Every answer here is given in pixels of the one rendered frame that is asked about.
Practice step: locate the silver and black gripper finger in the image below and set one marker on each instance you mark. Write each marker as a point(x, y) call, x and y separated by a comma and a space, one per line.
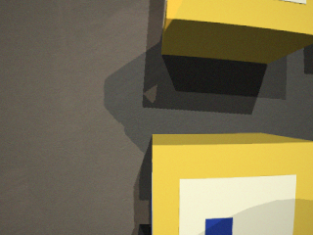
point(145, 229)

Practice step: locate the yellow butter carton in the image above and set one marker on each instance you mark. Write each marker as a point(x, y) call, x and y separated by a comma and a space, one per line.
point(258, 31)
point(231, 184)

